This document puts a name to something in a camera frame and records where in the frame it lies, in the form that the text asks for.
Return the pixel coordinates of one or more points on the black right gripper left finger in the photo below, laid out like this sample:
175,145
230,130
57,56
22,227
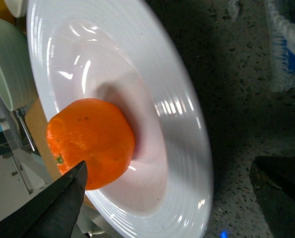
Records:
53,212

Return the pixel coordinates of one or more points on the yellow mug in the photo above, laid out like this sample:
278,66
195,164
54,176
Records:
5,13

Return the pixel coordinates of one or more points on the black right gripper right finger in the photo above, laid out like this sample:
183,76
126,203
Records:
273,181

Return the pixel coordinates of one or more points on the orange mandarin fruit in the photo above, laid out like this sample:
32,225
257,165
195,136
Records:
93,131

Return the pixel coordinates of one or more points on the white ribbed plate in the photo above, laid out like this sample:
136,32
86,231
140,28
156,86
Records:
118,51

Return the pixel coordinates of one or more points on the light green bowl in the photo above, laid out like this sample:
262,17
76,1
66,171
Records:
17,86

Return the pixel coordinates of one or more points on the blue white cloth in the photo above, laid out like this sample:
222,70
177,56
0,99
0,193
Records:
281,23

